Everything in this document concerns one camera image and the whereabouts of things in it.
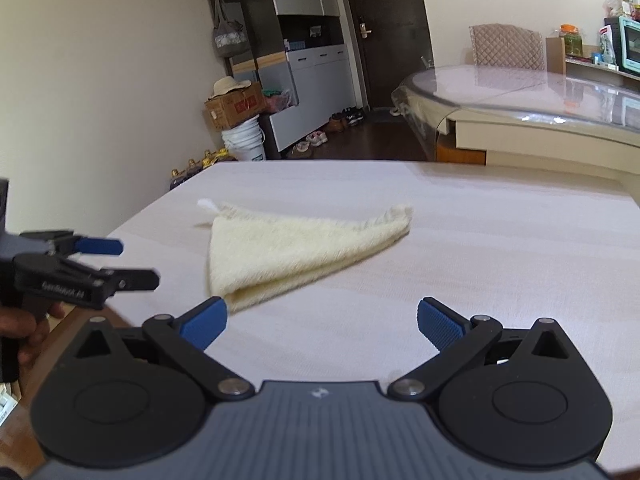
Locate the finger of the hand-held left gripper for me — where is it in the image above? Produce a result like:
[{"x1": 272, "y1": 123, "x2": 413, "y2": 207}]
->
[
  {"x1": 100, "y1": 268, "x2": 161, "y2": 294},
  {"x1": 52, "y1": 236, "x2": 125, "y2": 260}
]

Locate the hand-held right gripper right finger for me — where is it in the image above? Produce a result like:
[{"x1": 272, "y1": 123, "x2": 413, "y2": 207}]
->
[{"x1": 389, "y1": 297, "x2": 576, "y2": 402}]

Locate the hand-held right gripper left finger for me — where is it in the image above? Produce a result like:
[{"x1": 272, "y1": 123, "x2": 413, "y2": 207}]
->
[{"x1": 62, "y1": 296, "x2": 256, "y2": 403}]

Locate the cream terry towel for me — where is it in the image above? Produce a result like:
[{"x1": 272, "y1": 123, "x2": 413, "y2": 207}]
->
[{"x1": 196, "y1": 199, "x2": 414, "y2": 313}]

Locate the person's left hand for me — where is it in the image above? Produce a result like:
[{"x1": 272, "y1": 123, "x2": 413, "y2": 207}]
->
[{"x1": 0, "y1": 305, "x2": 66, "y2": 367}]

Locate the row of yellow capped bottles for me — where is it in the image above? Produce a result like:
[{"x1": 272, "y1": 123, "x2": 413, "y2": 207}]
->
[{"x1": 169, "y1": 149, "x2": 233, "y2": 191}]

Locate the white plastic bucket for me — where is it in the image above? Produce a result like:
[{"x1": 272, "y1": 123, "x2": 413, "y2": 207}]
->
[{"x1": 221, "y1": 115, "x2": 267, "y2": 162}]

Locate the printed cardboard box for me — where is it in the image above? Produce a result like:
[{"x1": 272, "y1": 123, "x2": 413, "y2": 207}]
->
[{"x1": 204, "y1": 82, "x2": 268, "y2": 131}]

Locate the straw hat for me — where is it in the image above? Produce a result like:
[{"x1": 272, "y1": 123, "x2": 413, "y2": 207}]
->
[{"x1": 210, "y1": 76, "x2": 252, "y2": 100}]

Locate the beige glass-topped dining table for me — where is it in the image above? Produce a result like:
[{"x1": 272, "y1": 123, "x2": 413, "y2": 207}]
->
[{"x1": 390, "y1": 62, "x2": 640, "y2": 181}]

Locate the red plastic bag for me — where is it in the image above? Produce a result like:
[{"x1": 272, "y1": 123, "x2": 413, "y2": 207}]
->
[{"x1": 262, "y1": 87, "x2": 293, "y2": 113}]

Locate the grey hanging bag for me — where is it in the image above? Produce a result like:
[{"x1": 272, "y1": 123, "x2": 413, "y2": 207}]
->
[{"x1": 212, "y1": 0, "x2": 251, "y2": 58}]

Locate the beige quilted chair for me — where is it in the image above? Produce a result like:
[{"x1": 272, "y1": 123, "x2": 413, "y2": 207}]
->
[{"x1": 468, "y1": 23, "x2": 547, "y2": 72}]

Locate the wooden desktop shelf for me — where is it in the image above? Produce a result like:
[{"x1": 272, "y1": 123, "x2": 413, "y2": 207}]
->
[{"x1": 545, "y1": 35, "x2": 640, "y2": 78}]

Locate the jar with orange lid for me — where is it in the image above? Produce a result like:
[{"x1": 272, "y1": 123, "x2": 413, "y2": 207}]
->
[{"x1": 559, "y1": 24, "x2": 586, "y2": 58}]

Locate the red and white packet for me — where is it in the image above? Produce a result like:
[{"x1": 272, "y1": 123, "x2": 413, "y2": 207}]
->
[{"x1": 598, "y1": 25, "x2": 621, "y2": 66}]

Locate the dark brown door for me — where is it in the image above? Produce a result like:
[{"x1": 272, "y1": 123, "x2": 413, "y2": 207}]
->
[{"x1": 337, "y1": 0, "x2": 433, "y2": 113}]

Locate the teal toaster oven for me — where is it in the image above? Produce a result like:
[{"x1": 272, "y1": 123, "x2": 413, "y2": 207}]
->
[{"x1": 617, "y1": 15, "x2": 640, "y2": 76}]

